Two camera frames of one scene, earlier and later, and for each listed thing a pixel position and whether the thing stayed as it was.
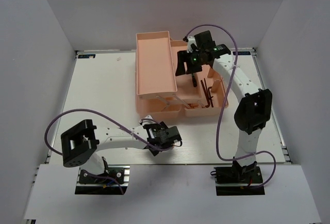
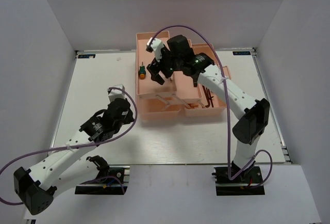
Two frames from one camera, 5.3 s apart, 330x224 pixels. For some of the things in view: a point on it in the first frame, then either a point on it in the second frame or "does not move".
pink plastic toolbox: (161, 94) does not move
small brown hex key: (210, 97) does not move
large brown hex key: (204, 91) does not move
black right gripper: (182, 57) → (153, 68)
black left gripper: (163, 125) → (130, 117)
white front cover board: (168, 193) does not move
